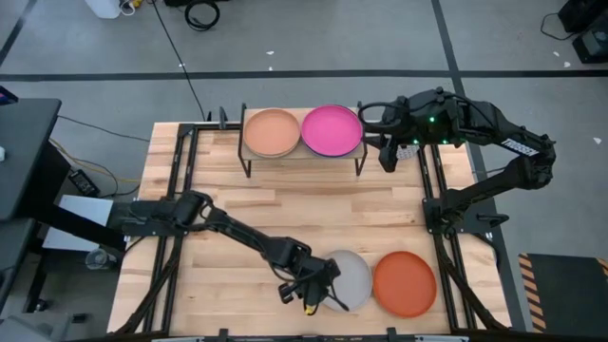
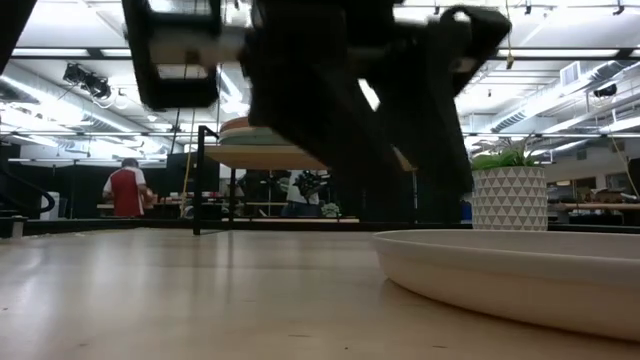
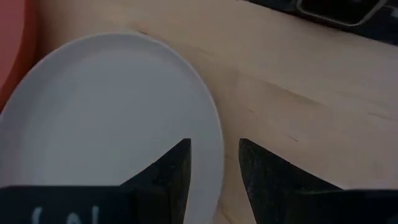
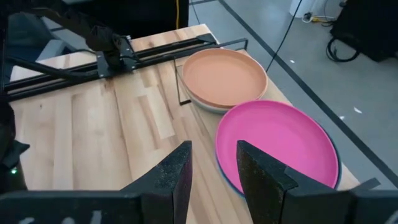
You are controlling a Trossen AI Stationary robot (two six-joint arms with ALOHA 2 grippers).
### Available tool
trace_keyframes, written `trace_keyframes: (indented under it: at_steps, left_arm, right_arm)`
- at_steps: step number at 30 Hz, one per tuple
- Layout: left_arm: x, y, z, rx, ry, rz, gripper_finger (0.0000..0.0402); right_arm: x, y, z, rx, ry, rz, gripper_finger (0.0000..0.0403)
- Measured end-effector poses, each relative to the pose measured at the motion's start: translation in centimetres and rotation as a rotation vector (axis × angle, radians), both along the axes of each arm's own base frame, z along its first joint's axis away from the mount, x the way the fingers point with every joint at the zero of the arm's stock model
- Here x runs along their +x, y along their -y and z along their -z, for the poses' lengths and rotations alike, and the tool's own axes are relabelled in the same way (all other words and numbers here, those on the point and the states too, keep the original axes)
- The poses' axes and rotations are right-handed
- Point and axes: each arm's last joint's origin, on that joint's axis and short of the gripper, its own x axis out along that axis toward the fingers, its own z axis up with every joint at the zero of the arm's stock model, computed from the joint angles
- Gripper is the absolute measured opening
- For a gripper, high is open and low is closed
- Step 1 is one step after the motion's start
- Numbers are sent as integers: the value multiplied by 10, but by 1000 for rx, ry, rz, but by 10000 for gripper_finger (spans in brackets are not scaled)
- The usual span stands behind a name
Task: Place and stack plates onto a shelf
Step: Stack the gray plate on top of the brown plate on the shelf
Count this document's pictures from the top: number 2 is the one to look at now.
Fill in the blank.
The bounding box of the cream white plastic plate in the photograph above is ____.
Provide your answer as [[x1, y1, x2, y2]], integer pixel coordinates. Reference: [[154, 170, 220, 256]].
[[372, 229, 640, 344]]

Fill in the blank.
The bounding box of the black hanging cable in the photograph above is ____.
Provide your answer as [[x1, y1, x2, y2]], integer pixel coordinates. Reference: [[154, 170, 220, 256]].
[[169, 106, 182, 155]]

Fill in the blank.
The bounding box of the wooden shelf with black frame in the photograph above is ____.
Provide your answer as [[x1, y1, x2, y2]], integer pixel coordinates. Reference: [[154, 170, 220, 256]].
[[192, 124, 419, 236]]

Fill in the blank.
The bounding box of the green potted plant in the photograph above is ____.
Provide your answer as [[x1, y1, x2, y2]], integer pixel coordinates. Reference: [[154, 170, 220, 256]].
[[469, 133, 547, 172]]

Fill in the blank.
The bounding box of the hanging cable with plug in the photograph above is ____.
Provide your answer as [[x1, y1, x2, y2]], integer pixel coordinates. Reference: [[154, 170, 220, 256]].
[[503, 0, 516, 71]]

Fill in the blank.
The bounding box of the black curved bar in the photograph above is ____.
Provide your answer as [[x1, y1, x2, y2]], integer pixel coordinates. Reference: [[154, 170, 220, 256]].
[[0, 169, 57, 217]]

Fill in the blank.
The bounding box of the black ceiling spotlight cluster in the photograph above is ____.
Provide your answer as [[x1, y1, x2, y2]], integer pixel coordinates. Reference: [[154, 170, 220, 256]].
[[62, 63, 113, 101]]

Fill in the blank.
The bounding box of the person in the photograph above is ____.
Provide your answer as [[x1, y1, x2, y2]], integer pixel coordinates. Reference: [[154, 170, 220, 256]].
[[280, 169, 332, 219], [101, 157, 154, 219]]

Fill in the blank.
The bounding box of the white triangle-pattern plant pot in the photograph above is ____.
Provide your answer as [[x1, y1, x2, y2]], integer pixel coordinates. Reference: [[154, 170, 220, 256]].
[[471, 166, 549, 232]]

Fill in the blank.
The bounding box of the white ceiling air vent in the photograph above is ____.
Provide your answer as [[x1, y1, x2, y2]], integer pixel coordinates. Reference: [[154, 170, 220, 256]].
[[559, 60, 582, 89]]

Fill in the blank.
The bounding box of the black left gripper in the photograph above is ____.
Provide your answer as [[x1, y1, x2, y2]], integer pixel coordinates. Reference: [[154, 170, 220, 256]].
[[122, 0, 513, 224]]

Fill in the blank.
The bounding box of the black rig crossbar with lights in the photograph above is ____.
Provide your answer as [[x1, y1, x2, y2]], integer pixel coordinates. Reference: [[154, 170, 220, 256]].
[[9, 46, 640, 62]]

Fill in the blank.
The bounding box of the white container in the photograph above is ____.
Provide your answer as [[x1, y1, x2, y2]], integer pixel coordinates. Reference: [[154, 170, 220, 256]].
[[39, 191, 62, 222]]

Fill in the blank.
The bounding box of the green plastic plate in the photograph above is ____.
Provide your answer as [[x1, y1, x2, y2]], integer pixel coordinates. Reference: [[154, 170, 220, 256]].
[[218, 127, 294, 147]]

